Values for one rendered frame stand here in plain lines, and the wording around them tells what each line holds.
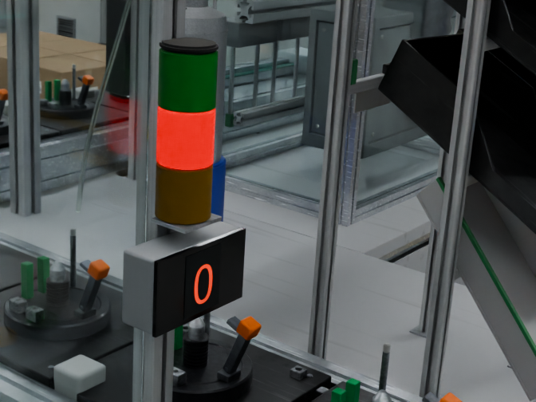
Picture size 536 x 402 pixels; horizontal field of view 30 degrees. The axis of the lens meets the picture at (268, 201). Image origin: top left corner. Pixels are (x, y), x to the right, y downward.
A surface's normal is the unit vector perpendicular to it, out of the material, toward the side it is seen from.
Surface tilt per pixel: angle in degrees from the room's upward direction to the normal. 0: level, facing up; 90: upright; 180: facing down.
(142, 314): 90
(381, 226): 0
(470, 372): 0
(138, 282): 90
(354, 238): 0
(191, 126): 90
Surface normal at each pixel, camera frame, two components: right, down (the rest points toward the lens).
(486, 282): -0.73, 0.18
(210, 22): 0.55, 0.11
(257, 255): 0.06, -0.95
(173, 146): -0.34, 0.28
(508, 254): 0.52, -0.47
